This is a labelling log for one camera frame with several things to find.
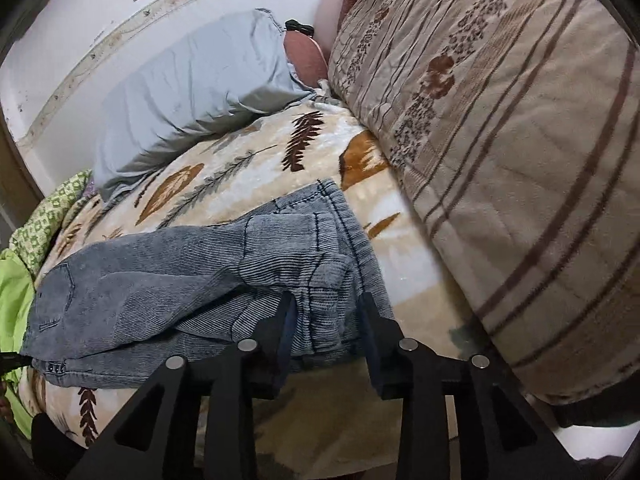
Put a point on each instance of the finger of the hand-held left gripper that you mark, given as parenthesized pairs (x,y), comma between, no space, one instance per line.
(12,361)

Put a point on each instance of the beige leaf print blanket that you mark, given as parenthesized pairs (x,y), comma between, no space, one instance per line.
(240,170)

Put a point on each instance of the reddish brown cushion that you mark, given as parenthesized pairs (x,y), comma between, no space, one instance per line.
(305,57)

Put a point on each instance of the striped floral beige quilt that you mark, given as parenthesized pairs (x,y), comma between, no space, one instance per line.
(500,135)

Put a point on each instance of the blue denim jeans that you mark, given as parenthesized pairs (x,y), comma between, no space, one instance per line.
(200,270)

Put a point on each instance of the brown wooden door frame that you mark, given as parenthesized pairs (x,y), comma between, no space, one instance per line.
(17,170)

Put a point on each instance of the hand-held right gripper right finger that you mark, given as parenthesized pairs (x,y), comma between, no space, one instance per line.
(368,332)

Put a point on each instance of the green patterned cloth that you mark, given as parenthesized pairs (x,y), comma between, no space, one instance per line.
(47,220)

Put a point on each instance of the grey-blue pillow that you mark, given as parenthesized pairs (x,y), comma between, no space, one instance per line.
(200,90)

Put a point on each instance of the bright green cloth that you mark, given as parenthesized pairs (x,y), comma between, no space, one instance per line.
(15,310)

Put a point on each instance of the black hair clip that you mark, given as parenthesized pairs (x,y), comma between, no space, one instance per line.
(298,26)

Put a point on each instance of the pale pink pillow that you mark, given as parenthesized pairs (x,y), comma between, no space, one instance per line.
(327,15)

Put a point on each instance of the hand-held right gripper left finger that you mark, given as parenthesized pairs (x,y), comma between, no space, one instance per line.
(287,322)

